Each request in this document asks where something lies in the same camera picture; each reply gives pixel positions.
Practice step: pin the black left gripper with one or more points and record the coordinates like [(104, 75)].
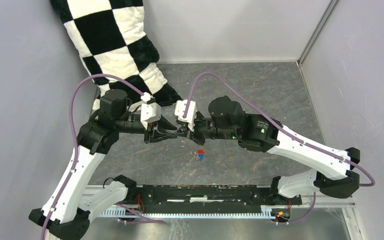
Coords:
[(155, 135)]

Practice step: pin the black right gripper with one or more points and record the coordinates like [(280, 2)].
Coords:
[(194, 135)]

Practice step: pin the silver metal keyring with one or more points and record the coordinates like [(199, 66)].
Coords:
[(182, 143)]

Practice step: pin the blue capped key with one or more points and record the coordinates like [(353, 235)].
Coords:
[(201, 157)]

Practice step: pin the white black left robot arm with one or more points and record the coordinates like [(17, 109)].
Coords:
[(66, 215)]

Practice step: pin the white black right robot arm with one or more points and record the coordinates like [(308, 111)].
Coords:
[(330, 170)]

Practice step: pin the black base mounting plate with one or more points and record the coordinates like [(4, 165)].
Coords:
[(206, 199)]

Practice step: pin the black white checkered pillow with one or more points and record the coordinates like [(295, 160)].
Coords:
[(110, 39)]

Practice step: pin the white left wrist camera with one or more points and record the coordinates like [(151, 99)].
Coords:
[(150, 110)]

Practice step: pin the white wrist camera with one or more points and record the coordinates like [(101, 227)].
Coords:
[(150, 110), (185, 115)]

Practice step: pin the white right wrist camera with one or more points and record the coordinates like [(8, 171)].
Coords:
[(185, 115)]

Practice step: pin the white slotted cable duct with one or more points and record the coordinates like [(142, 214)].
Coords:
[(118, 212)]

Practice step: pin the aluminium corner frame post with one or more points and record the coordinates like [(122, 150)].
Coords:
[(329, 10)]

